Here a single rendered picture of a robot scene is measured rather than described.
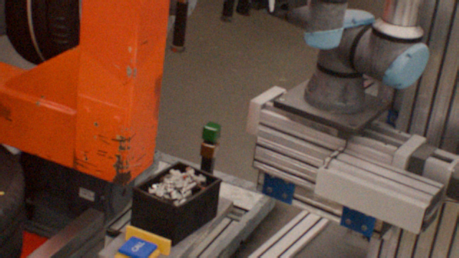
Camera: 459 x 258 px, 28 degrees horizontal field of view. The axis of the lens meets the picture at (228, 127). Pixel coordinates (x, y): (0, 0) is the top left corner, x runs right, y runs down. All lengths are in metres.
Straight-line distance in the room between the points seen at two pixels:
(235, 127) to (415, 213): 1.97
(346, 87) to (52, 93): 0.76
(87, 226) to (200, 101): 1.81
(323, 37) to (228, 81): 2.56
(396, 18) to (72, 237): 0.99
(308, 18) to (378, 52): 0.27
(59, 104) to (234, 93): 1.97
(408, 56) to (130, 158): 0.75
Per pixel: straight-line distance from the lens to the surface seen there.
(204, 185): 2.34
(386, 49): 2.07
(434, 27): 2.25
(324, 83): 2.19
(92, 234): 2.48
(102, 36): 2.23
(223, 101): 4.17
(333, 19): 1.85
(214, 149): 2.41
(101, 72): 2.26
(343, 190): 2.12
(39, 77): 2.41
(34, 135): 2.45
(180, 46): 2.61
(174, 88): 4.25
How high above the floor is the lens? 1.70
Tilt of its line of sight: 26 degrees down
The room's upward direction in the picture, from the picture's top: 8 degrees clockwise
